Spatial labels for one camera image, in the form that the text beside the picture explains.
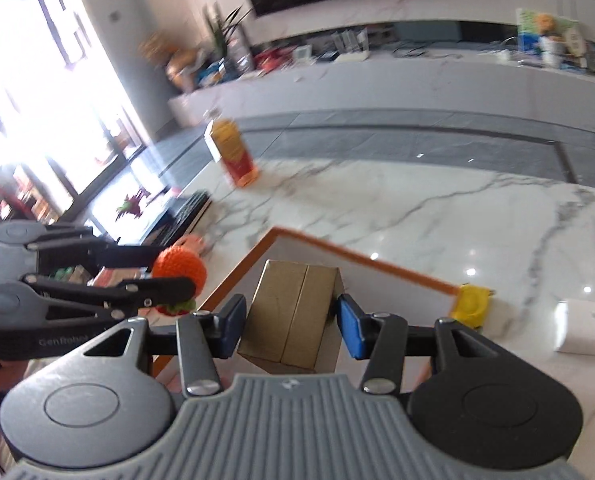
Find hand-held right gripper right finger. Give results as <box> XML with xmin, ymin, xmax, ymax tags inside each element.
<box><xmin>337</xmin><ymin>293</ymin><xmax>503</xmax><ymax>395</ymax></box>

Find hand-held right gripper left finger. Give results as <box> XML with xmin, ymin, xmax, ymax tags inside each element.
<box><xmin>84</xmin><ymin>293</ymin><xmax>249</xmax><ymax>397</ymax></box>

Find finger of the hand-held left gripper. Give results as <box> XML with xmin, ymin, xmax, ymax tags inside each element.
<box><xmin>25</xmin><ymin>236</ymin><xmax>162</xmax><ymax>282</ymax></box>
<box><xmin>22</xmin><ymin>274</ymin><xmax>197</xmax><ymax>334</ymax></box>

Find orange crochet toy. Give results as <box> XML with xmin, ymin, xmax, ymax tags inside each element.
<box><xmin>151</xmin><ymin>246</ymin><xmax>209</xmax><ymax>317</ymax></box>

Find orange storage box white interior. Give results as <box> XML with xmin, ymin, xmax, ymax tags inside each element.
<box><xmin>152</xmin><ymin>226</ymin><xmax>461</xmax><ymax>393</ymax></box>

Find small brown cardboard box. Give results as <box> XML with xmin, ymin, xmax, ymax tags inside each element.
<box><xmin>238</xmin><ymin>259</ymin><xmax>346</xmax><ymax>374</ymax></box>

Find person's left hand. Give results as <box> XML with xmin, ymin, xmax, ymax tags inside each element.
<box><xmin>0</xmin><ymin>347</ymin><xmax>31</xmax><ymax>405</ymax></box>

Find red flower plant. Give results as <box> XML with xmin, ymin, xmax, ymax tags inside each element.
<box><xmin>114</xmin><ymin>186</ymin><xmax>152</xmax><ymax>222</ymax></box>

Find pink plush cloth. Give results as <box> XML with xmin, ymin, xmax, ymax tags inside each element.
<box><xmin>182</xmin><ymin>234</ymin><xmax>209</xmax><ymax>257</ymax></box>

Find black keyboard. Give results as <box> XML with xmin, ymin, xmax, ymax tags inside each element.
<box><xmin>144</xmin><ymin>190</ymin><xmax>214</xmax><ymax>247</ymax></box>

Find yellow toy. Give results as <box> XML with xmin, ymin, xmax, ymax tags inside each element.
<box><xmin>449</xmin><ymin>283</ymin><xmax>497</xmax><ymax>329</ymax></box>

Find orange drink bottle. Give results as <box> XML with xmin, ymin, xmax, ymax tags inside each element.
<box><xmin>204</xmin><ymin>108</ymin><xmax>262</xmax><ymax>189</ymax></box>

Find gold ornament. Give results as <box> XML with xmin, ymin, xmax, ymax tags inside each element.
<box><xmin>139</xmin><ymin>31</ymin><xmax>199</xmax><ymax>94</ymax></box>

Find blue snack bag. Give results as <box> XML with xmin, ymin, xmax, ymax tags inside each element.
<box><xmin>194</xmin><ymin>56</ymin><xmax>229</xmax><ymax>87</ymax></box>

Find white tissue pack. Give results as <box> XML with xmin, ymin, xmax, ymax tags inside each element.
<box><xmin>552</xmin><ymin>298</ymin><xmax>595</xmax><ymax>357</ymax></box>

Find white marble television cabinet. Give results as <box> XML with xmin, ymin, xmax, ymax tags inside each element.
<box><xmin>168</xmin><ymin>19</ymin><xmax>595</xmax><ymax>137</ymax></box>

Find green leafy potted plant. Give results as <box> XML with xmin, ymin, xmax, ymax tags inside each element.
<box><xmin>204</xmin><ymin>2</ymin><xmax>254</xmax><ymax>77</ymax></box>

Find red gift boxes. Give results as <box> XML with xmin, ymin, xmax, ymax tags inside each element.
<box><xmin>254</xmin><ymin>46</ymin><xmax>294</xmax><ymax>69</ymax></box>

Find white router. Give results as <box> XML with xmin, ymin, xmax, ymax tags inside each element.
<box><xmin>334</xmin><ymin>26</ymin><xmax>371</xmax><ymax>64</ymax></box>

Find white cup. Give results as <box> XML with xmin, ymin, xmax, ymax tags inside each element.
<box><xmin>539</xmin><ymin>36</ymin><xmax>564</xmax><ymax>69</ymax></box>

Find round wooden plaque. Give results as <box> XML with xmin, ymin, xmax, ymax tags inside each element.
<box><xmin>562</xmin><ymin>22</ymin><xmax>587</xmax><ymax>59</ymax></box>

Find window frame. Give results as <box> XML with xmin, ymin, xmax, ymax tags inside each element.
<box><xmin>0</xmin><ymin>0</ymin><xmax>151</xmax><ymax>223</ymax></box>

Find colourful photo frame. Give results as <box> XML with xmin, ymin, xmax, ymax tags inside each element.
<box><xmin>516</xmin><ymin>7</ymin><xmax>581</xmax><ymax>58</ymax></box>

